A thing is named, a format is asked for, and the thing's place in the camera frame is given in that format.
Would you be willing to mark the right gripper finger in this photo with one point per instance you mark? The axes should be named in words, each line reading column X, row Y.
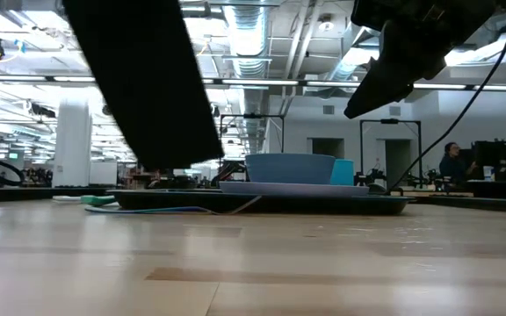
column 380, row 92

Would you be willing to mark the light blue plastic mug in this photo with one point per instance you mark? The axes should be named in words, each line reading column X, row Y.
column 343, row 173

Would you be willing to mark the blue plastic bowl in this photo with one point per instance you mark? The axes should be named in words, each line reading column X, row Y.
column 290, row 169

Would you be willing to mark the pale purple plastic plate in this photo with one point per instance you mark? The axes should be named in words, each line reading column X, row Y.
column 292, row 189

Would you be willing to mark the pale table knife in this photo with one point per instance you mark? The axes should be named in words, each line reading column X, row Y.
column 66, row 198

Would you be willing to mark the dark green serving tray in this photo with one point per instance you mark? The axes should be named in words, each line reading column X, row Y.
column 301, row 205

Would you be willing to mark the person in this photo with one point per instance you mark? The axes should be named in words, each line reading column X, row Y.
column 453, row 169

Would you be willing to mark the overhead light bar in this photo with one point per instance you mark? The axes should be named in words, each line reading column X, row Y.
column 257, row 82

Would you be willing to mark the black equipment crates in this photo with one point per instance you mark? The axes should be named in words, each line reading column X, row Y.
column 503, row 158

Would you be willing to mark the white building column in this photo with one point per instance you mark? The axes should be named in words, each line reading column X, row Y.
column 72, row 145

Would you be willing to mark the black gantry frame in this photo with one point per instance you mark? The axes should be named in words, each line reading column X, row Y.
column 389, row 121

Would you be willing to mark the silver ventilation duct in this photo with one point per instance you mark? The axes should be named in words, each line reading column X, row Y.
column 246, row 26

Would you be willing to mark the black aluminium table frame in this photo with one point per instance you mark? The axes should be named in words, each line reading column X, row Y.
column 24, row 194

